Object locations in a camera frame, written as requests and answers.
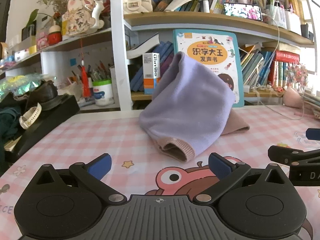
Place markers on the red book box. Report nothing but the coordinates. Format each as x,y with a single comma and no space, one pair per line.
287,55

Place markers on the teal-bordered children's book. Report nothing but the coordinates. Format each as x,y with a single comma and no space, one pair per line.
207,52

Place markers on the black cup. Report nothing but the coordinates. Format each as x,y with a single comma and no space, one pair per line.
305,31

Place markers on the colourful bead flower ornament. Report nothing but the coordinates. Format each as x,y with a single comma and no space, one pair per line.
295,75

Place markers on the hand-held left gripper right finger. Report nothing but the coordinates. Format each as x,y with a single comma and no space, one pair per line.
220,167

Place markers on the pink round pouch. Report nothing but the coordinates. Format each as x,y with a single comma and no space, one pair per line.
292,98

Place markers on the red tassel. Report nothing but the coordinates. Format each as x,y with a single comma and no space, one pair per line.
85,82

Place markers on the smartphone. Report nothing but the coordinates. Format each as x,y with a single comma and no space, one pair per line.
241,11

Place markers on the white orange toothpaste box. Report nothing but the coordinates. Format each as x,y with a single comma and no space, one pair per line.
150,70

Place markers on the white plastic jar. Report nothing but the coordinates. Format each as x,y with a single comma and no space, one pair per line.
102,92

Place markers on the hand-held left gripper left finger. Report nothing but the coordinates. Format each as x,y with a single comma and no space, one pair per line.
101,167

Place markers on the white charger plug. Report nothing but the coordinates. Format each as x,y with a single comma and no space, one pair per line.
246,89

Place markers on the row of blue books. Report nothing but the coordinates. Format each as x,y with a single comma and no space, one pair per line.
165,55

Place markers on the black box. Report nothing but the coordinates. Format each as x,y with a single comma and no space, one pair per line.
57,115

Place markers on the white bookshelf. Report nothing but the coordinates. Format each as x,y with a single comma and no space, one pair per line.
116,55

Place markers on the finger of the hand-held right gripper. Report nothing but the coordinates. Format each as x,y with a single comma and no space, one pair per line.
313,134
287,155

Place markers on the white pen organiser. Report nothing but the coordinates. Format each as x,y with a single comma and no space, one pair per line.
291,20

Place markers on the iridescent sequin cloth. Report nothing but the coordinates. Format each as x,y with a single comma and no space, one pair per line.
22,85

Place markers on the green plant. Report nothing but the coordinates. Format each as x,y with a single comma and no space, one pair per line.
32,16

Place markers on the dark green cloth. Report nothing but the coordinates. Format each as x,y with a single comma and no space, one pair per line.
8,122

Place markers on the row of leaning thin books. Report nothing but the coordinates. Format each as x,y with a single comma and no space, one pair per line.
252,67

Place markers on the white wristwatch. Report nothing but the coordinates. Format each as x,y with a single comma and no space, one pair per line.
33,112

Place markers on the bunch of pens and pencils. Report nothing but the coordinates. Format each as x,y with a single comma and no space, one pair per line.
100,73

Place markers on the purple and pink sweater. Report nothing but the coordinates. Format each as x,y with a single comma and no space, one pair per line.
190,100

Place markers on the red white doll figurine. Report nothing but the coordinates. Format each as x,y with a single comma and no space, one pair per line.
54,37

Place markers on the stack of flat picture books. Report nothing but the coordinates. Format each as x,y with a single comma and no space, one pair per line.
313,105

